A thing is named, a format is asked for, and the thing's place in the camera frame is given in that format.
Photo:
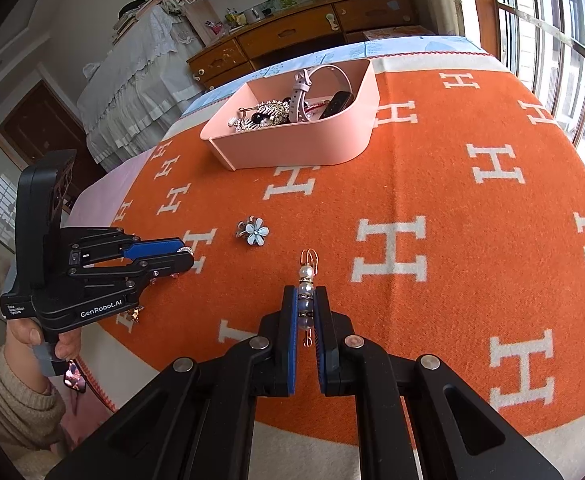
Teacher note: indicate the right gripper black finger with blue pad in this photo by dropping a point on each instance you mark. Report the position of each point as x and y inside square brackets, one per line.
[417, 419]
[194, 420]
[147, 248]

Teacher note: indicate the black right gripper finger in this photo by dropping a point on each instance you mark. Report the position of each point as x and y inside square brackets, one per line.
[162, 267]

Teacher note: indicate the pink plastic organizer box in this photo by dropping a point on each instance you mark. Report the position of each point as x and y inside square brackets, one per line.
[319, 142]

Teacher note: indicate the pink smart watch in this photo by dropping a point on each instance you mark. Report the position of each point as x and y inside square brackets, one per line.
[315, 81]

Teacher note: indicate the beige knit sleeve forearm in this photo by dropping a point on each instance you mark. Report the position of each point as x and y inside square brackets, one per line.
[29, 423]

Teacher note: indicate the person's left hand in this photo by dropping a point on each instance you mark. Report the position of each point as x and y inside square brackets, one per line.
[21, 337]

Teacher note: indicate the pink bed sheet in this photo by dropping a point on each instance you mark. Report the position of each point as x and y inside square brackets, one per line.
[99, 203]

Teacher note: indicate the brown wooden door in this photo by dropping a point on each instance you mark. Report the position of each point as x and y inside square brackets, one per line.
[39, 124]

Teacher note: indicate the white lace covered furniture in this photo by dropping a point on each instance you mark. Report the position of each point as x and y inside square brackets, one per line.
[140, 89]

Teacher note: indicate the orange H-pattern blanket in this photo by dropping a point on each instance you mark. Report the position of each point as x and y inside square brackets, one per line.
[460, 231]

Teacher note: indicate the wooden dresser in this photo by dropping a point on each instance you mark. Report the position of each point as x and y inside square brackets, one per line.
[301, 30]

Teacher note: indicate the window frame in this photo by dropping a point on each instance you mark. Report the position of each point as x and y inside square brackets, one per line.
[543, 43]

